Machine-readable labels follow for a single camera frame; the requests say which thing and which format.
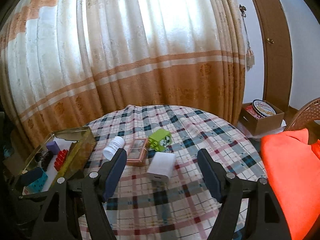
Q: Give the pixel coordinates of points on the white plastic bottle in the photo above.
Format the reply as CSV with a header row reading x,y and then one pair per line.
x,y
113,146

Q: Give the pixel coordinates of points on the brown wicker chair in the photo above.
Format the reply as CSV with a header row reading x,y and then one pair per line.
x,y
302,115

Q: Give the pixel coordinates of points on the purple cube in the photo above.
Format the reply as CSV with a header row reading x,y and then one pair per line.
x,y
53,147

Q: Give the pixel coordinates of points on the teal cloth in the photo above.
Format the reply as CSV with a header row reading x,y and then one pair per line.
x,y
6,151

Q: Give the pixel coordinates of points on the white paper liner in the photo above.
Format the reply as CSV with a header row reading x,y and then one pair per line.
x,y
51,176

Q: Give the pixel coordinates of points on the brown wooden door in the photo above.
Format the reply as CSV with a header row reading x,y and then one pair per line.
x,y
272,42

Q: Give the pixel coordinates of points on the red packet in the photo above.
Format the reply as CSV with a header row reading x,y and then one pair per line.
x,y
248,110

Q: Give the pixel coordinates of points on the white power adapter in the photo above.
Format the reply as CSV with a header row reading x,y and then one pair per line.
x,y
162,166

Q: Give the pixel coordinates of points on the round cookie tin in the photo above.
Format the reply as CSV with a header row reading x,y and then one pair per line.
x,y
263,107

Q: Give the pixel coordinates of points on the red toy brick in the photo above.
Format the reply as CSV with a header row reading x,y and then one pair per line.
x,y
61,160

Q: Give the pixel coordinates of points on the gold metal tin box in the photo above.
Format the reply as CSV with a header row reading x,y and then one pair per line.
x,y
80,155

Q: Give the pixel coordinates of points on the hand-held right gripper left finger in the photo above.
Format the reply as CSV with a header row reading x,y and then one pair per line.
x,y
115,172

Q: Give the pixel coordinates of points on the green toy brick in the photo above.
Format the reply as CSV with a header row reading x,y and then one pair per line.
x,y
160,140

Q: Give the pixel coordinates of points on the black patterned hair clip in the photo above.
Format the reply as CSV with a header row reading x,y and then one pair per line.
x,y
43,158

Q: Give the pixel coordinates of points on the brown cardboard box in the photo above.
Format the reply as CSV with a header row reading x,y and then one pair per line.
x,y
265,123

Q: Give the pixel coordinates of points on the teal toy brick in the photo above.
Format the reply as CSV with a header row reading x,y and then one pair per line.
x,y
36,180

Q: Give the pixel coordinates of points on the orange cushion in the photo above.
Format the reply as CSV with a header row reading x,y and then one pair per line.
x,y
295,167

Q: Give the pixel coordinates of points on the plaid tablecloth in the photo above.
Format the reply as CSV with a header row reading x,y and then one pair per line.
x,y
175,205

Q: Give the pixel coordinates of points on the cream and orange curtain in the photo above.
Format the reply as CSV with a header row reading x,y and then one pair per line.
x,y
125,42

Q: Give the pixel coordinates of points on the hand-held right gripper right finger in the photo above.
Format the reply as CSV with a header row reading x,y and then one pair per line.
x,y
210,177

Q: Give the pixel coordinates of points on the curtain tassel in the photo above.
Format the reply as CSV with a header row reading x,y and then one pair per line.
x,y
248,55

